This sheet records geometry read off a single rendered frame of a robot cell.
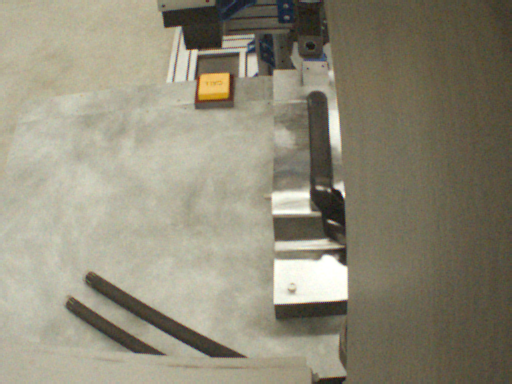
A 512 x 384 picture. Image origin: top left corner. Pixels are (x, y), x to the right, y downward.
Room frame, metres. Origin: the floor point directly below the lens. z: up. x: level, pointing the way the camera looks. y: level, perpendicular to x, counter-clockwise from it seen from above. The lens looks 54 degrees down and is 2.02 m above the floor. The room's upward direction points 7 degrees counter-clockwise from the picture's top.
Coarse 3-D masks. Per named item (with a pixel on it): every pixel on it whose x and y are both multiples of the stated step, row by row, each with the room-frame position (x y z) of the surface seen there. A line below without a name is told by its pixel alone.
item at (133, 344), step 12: (72, 300) 0.67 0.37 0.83; (72, 312) 0.65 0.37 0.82; (84, 312) 0.64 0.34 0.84; (96, 312) 0.64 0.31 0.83; (96, 324) 0.61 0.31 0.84; (108, 324) 0.61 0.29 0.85; (108, 336) 0.59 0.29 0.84; (120, 336) 0.58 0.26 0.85; (132, 336) 0.58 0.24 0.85; (132, 348) 0.55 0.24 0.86; (144, 348) 0.55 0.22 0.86
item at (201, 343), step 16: (96, 288) 0.70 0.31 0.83; (112, 288) 0.68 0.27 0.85; (128, 304) 0.64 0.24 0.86; (144, 304) 0.64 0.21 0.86; (144, 320) 0.61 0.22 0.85; (160, 320) 0.60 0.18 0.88; (176, 336) 0.56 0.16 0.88; (192, 336) 0.55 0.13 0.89; (208, 352) 0.52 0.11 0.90; (224, 352) 0.51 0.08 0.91
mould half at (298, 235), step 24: (288, 72) 1.10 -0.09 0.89; (288, 96) 1.04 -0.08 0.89; (336, 96) 1.02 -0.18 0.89; (288, 120) 0.98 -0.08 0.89; (336, 120) 0.97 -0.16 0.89; (288, 144) 0.92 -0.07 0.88; (336, 144) 0.91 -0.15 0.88; (288, 168) 0.85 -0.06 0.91; (336, 168) 0.84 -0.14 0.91; (288, 192) 0.78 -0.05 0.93; (288, 216) 0.74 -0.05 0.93; (312, 216) 0.74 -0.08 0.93; (288, 240) 0.73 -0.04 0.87; (312, 240) 0.73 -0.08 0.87; (288, 264) 0.69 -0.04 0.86; (312, 264) 0.68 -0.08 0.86; (336, 264) 0.68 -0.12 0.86; (312, 288) 0.64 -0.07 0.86; (336, 288) 0.63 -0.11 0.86; (288, 312) 0.62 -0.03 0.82; (312, 312) 0.61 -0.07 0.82; (336, 312) 0.61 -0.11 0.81
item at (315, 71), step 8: (304, 64) 1.09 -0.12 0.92; (312, 64) 1.09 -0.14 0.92; (320, 64) 1.09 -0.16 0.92; (304, 72) 1.07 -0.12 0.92; (312, 72) 1.07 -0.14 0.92; (320, 72) 1.06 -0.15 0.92; (328, 72) 1.06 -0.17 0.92; (304, 80) 1.06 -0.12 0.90; (312, 80) 1.06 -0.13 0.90; (320, 80) 1.06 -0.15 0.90; (328, 80) 1.06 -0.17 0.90
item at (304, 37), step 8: (296, 8) 1.09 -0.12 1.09; (304, 8) 1.09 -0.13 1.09; (312, 8) 1.09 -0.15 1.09; (304, 16) 1.07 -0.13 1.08; (312, 16) 1.07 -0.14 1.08; (320, 16) 1.07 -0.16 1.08; (304, 24) 1.06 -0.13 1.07; (312, 24) 1.06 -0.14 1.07; (320, 24) 1.05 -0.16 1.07; (304, 32) 1.04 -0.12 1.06; (312, 32) 1.04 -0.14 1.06; (320, 32) 1.04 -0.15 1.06; (304, 40) 1.03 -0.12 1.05; (312, 40) 1.02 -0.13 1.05; (320, 40) 1.02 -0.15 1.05; (304, 48) 1.01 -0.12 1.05; (312, 48) 1.01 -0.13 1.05; (320, 48) 1.01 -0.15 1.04; (304, 56) 1.00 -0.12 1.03; (312, 56) 1.00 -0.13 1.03; (320, 56) 1.00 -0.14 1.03
